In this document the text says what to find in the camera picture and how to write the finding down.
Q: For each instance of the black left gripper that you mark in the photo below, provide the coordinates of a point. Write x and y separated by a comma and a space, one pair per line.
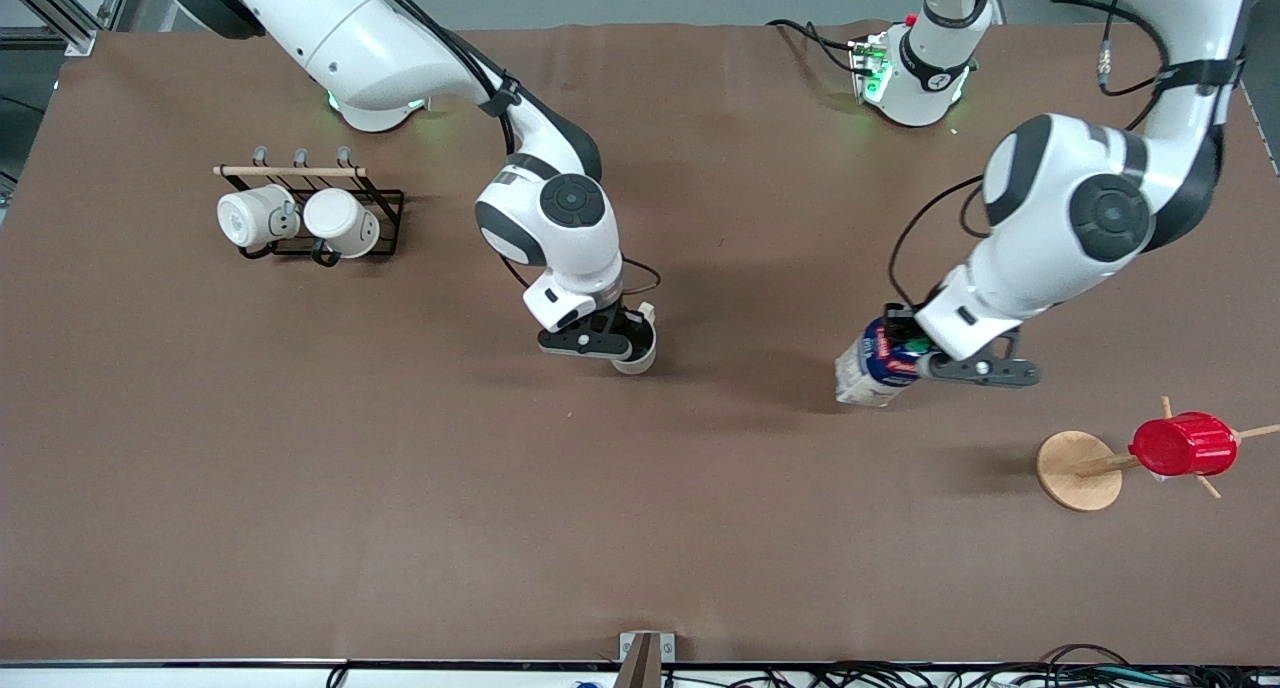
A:
899, 320

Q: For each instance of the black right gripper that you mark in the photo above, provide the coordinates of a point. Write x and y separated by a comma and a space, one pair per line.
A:
630, 321

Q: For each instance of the beige mug with grey inside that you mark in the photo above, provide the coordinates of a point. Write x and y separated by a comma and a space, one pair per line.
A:
635, 366

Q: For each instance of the blue white milk carton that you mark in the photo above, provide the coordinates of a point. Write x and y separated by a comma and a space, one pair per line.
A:
865, 378

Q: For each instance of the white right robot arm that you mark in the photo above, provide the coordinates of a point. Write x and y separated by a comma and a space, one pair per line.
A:
350, 38

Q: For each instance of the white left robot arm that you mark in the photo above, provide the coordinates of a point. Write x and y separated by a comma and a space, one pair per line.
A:
1050, 218

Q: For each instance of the red plastic cup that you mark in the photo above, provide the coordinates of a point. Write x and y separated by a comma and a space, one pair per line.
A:
1185, 445

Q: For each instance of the wooden mug tree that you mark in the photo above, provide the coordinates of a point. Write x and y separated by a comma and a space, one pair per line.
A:
1075, 473

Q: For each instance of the plain white mug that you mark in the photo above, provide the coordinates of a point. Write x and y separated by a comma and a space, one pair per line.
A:
340, 223

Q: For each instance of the white mug with face print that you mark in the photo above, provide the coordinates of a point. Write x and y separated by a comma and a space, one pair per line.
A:
245, 218

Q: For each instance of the black right camera mount plate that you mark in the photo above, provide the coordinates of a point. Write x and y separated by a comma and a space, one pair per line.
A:
580, 343

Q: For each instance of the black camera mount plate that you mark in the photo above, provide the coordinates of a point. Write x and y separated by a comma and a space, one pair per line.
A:
580, 343
985, 370

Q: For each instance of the black left camera mount plate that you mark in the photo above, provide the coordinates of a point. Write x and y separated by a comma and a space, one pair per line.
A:
985, 370

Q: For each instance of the metal camera bracket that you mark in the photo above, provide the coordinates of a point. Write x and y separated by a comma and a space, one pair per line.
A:
645, 660

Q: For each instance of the white table edge rail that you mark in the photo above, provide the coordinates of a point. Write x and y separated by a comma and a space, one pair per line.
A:
150, 678

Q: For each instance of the aluminium frame profile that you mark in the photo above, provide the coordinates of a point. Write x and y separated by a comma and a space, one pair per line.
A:
70, 13

